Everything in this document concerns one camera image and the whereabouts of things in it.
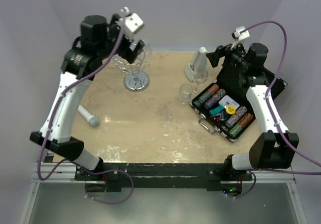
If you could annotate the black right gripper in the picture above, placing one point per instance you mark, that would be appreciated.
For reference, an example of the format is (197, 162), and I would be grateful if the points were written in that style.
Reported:
(220, 52)

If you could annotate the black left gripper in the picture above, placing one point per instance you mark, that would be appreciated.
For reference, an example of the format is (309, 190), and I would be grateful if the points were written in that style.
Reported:
(128, 52)

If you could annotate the ribbed clear glass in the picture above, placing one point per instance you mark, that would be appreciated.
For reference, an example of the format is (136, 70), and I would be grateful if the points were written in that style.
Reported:
(185, 94)

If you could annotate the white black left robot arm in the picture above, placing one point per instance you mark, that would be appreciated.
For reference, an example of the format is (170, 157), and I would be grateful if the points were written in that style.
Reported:
(98, 42)

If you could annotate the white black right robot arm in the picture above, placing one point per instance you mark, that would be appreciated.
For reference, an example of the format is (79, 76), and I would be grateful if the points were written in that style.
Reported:
(276, 145)

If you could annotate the tall clear flute glass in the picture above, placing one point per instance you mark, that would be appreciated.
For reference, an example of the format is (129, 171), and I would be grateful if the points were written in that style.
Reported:
(146, 52)

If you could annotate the chrome wine glass rack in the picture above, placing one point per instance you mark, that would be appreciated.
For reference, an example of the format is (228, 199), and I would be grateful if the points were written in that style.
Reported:
(135, 80)

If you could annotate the white metronome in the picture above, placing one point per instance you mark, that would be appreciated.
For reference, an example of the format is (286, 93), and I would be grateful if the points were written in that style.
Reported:
(198, 60)

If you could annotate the red white chip stack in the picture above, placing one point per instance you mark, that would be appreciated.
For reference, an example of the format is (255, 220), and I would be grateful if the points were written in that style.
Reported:
(213, 89)

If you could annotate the white card deck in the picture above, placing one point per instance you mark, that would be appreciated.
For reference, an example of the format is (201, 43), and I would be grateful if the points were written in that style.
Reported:
(227, 100)

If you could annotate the black poker chip case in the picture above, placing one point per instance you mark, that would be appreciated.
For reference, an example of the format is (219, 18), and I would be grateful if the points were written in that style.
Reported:
(255, 102)

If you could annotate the yellow dealer button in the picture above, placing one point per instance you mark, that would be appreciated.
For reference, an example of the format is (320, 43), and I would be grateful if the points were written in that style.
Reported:
(230, 109)

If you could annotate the white grey microphone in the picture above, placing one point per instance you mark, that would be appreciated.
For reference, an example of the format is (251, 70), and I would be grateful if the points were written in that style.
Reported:
(90, 119)

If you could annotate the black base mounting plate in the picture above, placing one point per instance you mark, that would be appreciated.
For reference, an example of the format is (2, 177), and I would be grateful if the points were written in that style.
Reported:
(162, 175)

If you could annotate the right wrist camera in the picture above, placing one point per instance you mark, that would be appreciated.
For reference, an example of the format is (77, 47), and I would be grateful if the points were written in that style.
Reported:
(239, 35)

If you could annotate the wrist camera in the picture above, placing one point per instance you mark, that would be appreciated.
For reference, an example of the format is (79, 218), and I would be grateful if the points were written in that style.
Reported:
(239, 35)
(130, 22)

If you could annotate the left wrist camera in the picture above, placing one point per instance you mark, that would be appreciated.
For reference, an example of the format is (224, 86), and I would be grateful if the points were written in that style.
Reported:
(130, 22)

